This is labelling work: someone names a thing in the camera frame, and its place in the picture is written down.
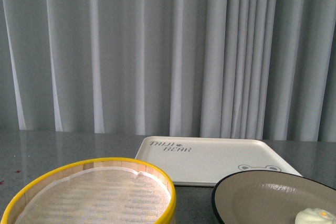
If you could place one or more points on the beige plate with black rim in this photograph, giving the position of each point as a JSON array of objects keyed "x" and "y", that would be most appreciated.
[{"x": 261, "y": 196}]

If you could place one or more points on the white steamed bun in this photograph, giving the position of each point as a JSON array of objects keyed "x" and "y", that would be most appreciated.
[{"x": 314, "y": 215}]

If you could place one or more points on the cream rectangular bear tray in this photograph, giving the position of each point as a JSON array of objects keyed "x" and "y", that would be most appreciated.
[{"x": 192, "y": 161}]

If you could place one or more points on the grey pleated curtain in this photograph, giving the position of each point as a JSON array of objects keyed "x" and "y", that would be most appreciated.
[{"x": 260, "y": 69}]

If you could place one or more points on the yellow rimmed bamboo steamer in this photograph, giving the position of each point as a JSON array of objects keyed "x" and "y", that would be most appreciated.
[{"x": 20, "y": 201}]

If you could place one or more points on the white steamer liner cloth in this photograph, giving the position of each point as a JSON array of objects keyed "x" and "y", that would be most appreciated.
[{"x": 101, "y": 195}]

